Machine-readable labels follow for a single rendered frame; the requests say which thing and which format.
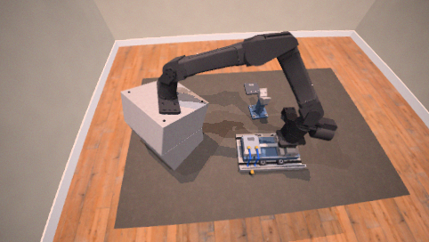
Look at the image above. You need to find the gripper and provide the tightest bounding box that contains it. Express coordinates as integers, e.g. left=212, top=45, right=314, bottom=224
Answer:
left=276, top=127, right=306, bottom=149

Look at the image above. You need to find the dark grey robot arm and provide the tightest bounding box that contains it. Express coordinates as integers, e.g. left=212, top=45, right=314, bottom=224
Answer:
left=157, top=31, right=337, bottom=141

